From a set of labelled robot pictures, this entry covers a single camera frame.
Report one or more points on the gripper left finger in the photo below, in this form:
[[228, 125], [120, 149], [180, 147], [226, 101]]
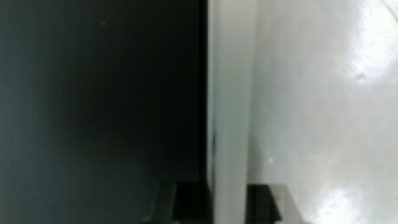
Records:
[[182, 204]]

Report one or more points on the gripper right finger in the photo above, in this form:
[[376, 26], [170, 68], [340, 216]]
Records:
[[271, 207]]

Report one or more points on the white desk tabletop tray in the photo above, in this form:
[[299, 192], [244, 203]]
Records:
[[303, 125]]

